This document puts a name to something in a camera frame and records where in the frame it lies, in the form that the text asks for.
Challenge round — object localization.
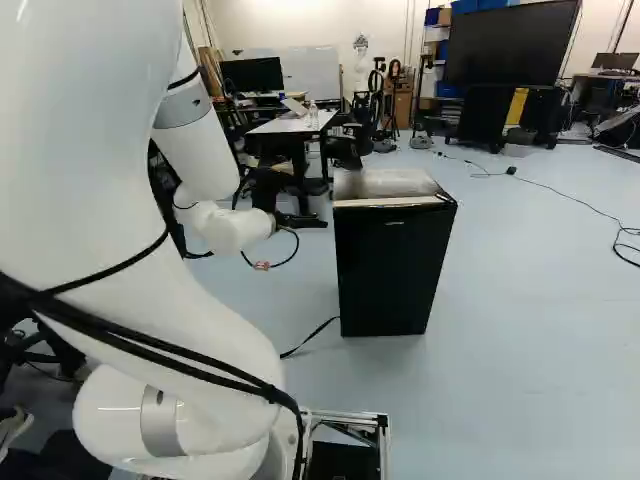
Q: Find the black mini fridge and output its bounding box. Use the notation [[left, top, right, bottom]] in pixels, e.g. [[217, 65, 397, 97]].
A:
[[331, 167, 459, 338]]

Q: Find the grey table with black legs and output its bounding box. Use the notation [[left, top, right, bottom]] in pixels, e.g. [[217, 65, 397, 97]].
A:
[[243, 107, 340, 229]]

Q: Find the large black screen on stand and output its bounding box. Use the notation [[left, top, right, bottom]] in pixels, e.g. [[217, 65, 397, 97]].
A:
[[444, 0, 584, 154]]

